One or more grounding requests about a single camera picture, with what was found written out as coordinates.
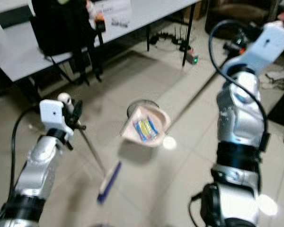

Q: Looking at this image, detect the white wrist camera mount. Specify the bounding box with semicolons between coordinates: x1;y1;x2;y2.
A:
39;99;71;138
225;21;284;77

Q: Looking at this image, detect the black flat tablet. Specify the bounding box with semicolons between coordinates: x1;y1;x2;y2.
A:
0;5;34;29

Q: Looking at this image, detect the power strip with green light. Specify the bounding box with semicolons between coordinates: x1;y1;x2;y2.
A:
185;47;199;65

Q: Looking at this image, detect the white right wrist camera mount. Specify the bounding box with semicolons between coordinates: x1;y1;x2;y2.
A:
225;21;284;77

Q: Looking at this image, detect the pink long-handled dustpan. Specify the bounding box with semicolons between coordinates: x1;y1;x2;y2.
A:
120;69;223;148

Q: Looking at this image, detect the black tripod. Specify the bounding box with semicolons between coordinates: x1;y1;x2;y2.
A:
50;28;106;85

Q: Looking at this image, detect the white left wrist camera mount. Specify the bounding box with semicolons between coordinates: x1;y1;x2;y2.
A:
39;99;71;138

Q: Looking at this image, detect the grey table with black legs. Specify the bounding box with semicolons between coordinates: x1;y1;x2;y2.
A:
0;0;203;102

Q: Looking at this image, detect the dark brown bean bag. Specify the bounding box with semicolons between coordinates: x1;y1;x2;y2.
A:
204;0;281;40

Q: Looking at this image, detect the black cable with plug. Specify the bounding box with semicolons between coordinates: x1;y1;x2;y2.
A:
188;191;209;227

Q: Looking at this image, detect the black floor mat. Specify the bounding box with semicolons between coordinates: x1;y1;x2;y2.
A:
267;87;284;129

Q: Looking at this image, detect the blue and yellow wrapper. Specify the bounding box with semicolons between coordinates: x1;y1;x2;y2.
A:
135;118;160;142

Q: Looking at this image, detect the broom with blue bristles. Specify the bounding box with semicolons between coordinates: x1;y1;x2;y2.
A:
58;93;122;205

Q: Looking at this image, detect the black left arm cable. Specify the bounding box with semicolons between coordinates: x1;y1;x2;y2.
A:
0;109;44;227

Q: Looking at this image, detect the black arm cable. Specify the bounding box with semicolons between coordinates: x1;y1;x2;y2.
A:
208;19;271;152
0;109;44;227

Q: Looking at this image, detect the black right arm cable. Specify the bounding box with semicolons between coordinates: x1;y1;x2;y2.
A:
208;19;271;152

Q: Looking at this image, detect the white printed paper box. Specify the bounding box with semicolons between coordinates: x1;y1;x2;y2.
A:
94;0;133;29

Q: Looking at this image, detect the black backpack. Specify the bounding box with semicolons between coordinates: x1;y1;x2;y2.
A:
30;0;101;56

